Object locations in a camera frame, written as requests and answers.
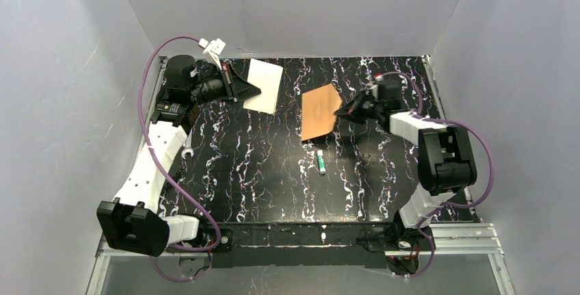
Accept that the brown paper envelope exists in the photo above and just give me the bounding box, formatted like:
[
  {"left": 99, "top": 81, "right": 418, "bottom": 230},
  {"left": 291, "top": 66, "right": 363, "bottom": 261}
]
[{"left": 301, "top": 84, "right": 343, "bottom": 141}]

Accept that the tan lined letter paper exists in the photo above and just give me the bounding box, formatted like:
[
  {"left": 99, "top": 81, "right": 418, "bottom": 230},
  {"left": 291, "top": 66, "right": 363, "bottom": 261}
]
[{"left": 243, "top": 59, "right": 283, "bottom": 114}]

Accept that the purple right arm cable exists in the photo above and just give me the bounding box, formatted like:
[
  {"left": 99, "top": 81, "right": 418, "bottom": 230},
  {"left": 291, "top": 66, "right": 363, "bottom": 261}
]
[{"left": 375, "top": 71, "right": 497, "bottom": 280}]

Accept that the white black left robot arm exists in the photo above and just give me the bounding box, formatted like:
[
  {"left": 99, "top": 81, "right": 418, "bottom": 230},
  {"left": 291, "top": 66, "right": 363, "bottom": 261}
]
[{"left": 96, "top": 55, "right": 261, "bottom": 257}]

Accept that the green white glue stick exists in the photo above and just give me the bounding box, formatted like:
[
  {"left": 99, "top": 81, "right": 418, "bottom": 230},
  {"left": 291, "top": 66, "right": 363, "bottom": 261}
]
[{"left": 316, "top": 149, "right": 326, "bottom": 176}]

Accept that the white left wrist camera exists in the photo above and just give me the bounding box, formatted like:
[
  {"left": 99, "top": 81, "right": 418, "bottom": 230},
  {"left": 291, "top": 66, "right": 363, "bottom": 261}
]
[{"left": 198, "top": 38, "right": 226, "bottom": 70}]

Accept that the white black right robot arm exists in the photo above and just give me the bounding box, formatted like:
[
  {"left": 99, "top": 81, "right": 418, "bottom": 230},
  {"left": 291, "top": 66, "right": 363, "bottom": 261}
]
[{"left": 334, "top": 75, "right": 477, "bottom": 229}]

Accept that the silver open-end wrench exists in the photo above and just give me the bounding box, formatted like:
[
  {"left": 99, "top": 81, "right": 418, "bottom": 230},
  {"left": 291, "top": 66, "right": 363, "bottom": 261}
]
[{"left": 181, "top": 129, "right": 194, "bottom": 159}]

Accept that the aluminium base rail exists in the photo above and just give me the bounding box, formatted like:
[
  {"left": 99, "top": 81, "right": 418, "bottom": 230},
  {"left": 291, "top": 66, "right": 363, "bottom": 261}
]
[{"left": 95, "top": 222, "right": 505, "bottom": 259}]

